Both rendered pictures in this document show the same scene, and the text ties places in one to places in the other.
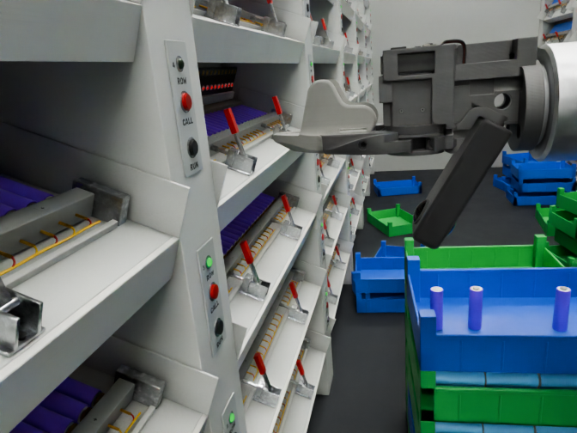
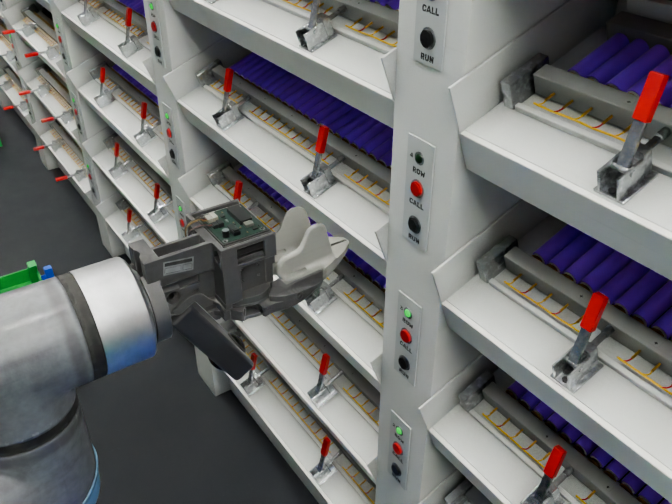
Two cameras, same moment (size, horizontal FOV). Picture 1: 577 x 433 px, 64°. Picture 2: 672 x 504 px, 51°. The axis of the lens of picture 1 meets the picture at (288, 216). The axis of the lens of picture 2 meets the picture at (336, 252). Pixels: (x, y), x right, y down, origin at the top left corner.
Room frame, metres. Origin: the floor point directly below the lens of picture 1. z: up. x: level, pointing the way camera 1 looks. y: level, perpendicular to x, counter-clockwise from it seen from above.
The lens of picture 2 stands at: (0.81, -0.44, 1.19)
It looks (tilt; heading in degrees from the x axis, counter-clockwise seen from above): 34 degrees down; 132
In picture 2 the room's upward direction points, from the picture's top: straight up
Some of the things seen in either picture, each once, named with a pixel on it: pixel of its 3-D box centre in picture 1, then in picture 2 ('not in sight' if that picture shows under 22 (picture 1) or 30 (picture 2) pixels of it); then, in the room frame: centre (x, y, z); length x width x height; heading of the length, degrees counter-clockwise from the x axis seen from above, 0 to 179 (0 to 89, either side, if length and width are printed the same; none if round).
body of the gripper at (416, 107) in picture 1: (451, 100); (205, 273); (0.39, -0.14, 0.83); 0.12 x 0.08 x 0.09; 76
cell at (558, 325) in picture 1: (561, 307); not in sight; (0.58, -0.37, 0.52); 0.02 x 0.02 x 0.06
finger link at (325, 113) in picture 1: (320, 116); (298, 234); (0.40, -0.03, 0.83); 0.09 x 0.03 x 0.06; 76
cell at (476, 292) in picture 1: (475, 307); not in sight; (0.60, -0.26, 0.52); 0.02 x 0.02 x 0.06
